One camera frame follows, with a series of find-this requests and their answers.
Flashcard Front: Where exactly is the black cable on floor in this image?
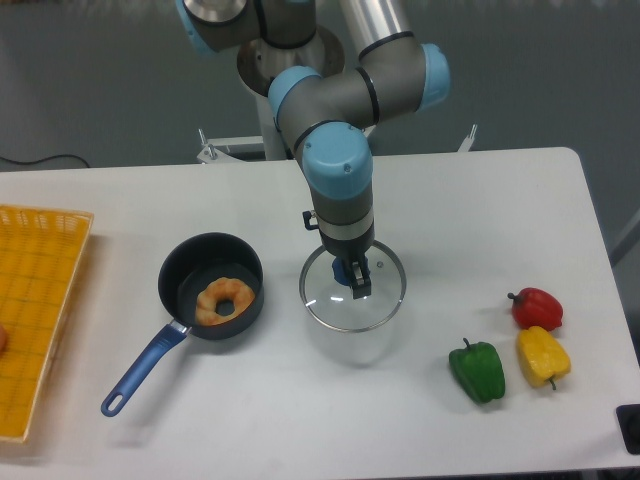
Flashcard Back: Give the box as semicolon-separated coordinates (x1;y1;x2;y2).
0;153;91;168

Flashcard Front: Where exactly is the dark blue saucepan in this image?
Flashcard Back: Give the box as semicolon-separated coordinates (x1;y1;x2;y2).
101;232;264;417

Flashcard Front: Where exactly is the yellow plastic basket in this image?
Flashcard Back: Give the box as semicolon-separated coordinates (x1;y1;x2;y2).
1;204;94;443

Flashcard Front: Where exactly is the yellow bell pepper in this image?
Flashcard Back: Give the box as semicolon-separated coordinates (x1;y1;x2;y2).
516;326;572;391

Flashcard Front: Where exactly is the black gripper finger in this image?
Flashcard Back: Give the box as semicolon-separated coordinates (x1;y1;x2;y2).
347;256;372;300

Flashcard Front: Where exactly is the black device table corner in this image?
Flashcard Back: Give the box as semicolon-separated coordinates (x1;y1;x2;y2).
616;404;640;455

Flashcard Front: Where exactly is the green bell pepper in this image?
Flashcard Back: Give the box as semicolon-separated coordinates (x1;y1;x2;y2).
448;338;506;404

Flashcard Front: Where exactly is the glass pot lid blue knob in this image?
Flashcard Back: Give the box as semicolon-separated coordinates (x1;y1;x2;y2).
299;241;407;333

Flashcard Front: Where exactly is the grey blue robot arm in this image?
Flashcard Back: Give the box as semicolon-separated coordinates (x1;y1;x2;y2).
176;1;451;298

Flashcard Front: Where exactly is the toy donut bread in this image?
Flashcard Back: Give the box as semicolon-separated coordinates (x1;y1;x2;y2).
195;277;255;326

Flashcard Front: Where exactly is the red bell pepper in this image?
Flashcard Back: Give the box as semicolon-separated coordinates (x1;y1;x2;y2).
507;287;564;331

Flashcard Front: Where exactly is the white table bracket right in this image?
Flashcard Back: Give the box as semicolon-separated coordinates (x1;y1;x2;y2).
458;123;478;153

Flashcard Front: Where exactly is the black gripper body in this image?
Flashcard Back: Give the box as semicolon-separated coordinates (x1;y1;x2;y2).
319;223;375;260

